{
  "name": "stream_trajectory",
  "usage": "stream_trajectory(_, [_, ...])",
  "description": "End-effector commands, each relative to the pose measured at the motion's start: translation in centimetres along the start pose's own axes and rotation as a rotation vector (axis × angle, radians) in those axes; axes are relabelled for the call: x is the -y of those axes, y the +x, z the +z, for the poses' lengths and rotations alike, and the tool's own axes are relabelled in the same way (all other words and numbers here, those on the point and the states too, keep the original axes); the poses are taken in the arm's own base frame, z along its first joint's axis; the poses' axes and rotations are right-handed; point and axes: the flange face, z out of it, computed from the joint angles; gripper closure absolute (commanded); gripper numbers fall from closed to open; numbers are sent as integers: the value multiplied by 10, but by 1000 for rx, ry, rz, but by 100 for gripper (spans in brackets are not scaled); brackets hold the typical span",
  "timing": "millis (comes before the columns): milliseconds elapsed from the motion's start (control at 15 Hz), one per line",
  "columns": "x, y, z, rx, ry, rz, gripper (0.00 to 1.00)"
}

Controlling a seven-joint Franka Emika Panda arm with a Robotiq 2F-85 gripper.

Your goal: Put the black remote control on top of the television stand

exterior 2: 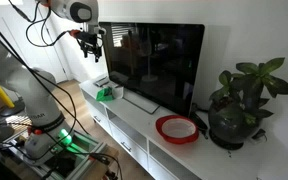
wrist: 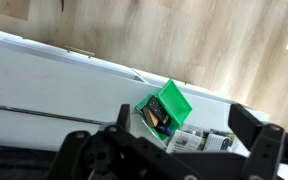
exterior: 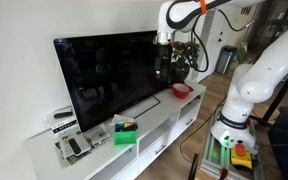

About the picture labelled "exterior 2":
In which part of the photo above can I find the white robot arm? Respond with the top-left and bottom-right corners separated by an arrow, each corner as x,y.
0,40 -> 75,166

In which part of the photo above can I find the black flat screen television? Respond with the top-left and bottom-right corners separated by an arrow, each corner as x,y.
100,22 -> 205,116

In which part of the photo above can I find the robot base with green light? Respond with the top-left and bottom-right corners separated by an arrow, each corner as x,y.
3,131 -> 110,180

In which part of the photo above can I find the white television stand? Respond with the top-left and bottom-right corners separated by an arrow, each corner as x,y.
80,80 -> 288,180

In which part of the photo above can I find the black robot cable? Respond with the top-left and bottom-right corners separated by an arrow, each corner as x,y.
7,0 -> 82,48

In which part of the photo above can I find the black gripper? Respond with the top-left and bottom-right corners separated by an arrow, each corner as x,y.
76,31 -> 102,63

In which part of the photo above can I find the green plastic box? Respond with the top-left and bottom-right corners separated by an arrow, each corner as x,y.
96,87 -> 114,102

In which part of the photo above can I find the dark potted plant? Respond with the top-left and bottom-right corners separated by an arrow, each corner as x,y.
208,57 -> 288,150

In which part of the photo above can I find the black device behind bowl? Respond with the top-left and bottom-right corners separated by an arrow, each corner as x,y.
189,112 -> 208,130

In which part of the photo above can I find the yellow pole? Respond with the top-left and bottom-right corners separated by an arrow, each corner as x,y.
0,86 -> 15,108

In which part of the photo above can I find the grey remote control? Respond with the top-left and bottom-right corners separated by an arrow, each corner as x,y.
94,77 -> 109,87

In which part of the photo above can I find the red rimmed white bowl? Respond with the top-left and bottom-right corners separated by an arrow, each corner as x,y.
155,115 -> 199,144

